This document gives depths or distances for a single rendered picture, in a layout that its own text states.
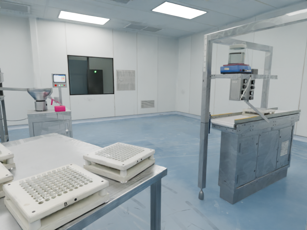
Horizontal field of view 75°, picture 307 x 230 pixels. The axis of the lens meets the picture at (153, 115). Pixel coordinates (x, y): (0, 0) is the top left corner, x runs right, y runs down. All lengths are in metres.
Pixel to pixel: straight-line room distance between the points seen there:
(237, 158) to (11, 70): 5.67
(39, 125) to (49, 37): 3.42
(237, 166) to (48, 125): 2.79
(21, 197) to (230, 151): 1.83
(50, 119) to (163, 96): 4.96
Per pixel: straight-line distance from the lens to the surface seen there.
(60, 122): 3.59
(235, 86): 1.88
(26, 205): 0.69
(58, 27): 6.55
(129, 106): 7.00
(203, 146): 2.11
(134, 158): 0.91
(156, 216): 1.08
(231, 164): 2.19
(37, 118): 3.56
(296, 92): 5.36
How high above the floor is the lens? 1.24
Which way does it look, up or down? 9 degrees down
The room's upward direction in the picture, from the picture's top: straight up
